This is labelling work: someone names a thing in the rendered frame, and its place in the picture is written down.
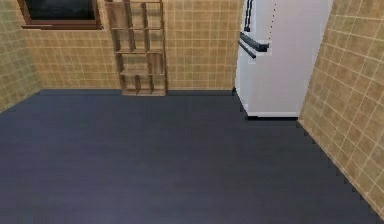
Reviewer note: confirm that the white fridge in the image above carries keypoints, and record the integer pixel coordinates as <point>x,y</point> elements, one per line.
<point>283,66</point>

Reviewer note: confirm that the brown framed window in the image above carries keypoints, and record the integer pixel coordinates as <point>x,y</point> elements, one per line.
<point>60,11</point>

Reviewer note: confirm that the brown wooden shelf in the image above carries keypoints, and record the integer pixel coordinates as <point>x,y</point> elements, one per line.
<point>140,50</point>

